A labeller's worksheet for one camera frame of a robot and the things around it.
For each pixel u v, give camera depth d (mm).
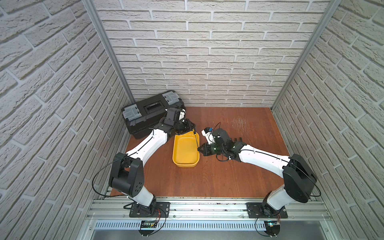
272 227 700
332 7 694
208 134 744
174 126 663
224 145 643
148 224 725
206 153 710
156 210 726
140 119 914
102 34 780
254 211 737
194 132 832
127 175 437
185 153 912
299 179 435
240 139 1003
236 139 1001
